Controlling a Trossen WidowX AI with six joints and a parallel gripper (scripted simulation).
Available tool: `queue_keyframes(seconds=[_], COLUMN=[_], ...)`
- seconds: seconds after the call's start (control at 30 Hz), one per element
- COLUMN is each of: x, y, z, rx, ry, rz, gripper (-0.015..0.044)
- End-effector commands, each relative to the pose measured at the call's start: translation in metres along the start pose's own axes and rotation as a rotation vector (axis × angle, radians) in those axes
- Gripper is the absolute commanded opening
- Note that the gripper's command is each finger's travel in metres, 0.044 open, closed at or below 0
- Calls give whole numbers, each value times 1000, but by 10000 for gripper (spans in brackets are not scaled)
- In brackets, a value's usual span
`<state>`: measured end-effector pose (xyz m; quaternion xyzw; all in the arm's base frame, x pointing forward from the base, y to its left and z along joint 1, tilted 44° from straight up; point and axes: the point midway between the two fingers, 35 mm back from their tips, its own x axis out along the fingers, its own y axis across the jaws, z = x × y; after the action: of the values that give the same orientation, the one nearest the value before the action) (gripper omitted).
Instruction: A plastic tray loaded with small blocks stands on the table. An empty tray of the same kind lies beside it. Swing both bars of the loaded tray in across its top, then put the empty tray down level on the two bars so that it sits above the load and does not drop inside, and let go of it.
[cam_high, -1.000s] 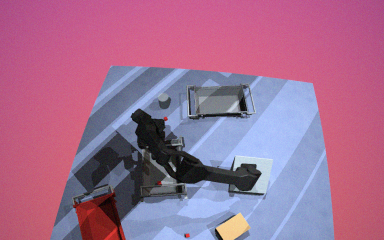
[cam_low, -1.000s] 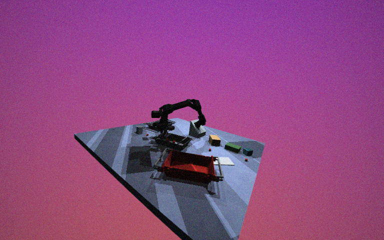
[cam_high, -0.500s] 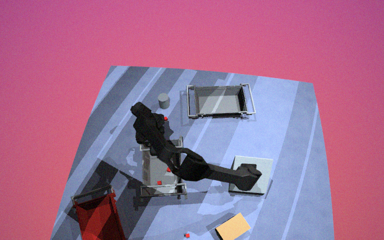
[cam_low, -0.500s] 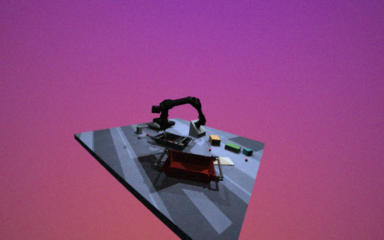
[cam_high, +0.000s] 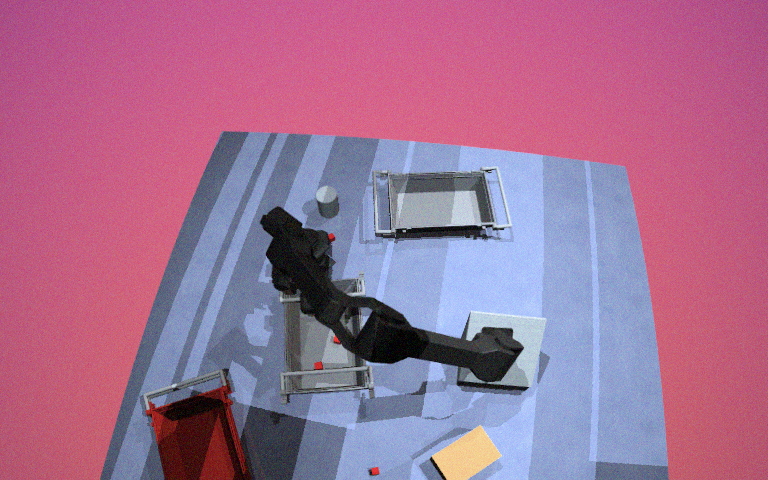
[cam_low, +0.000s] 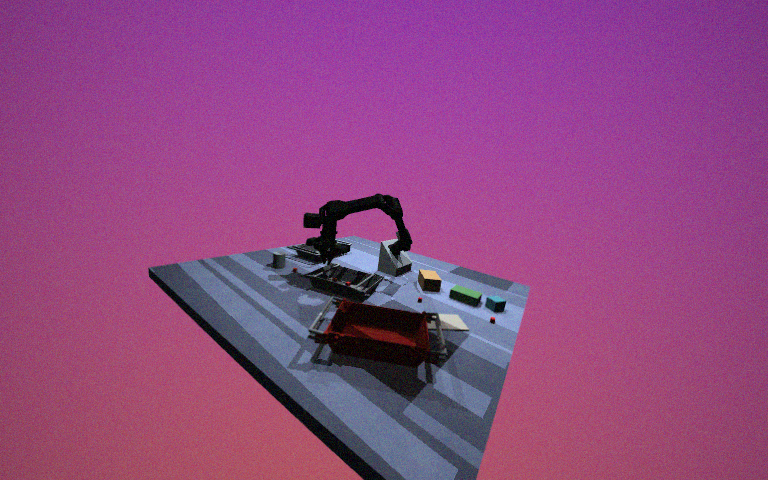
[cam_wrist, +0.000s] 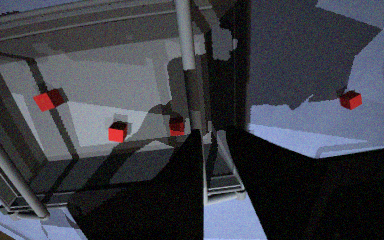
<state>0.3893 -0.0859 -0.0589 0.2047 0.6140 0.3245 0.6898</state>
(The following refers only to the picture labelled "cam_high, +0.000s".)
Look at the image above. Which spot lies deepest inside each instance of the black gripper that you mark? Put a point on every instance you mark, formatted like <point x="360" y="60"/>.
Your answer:
<point x="324" y="265"/>

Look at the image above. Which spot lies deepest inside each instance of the grey cylinder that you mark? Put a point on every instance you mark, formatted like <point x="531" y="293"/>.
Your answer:
<point x="327" y="202"/>

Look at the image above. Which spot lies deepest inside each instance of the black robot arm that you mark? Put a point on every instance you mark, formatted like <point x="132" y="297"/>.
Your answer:
<point x="387" y="337"/>

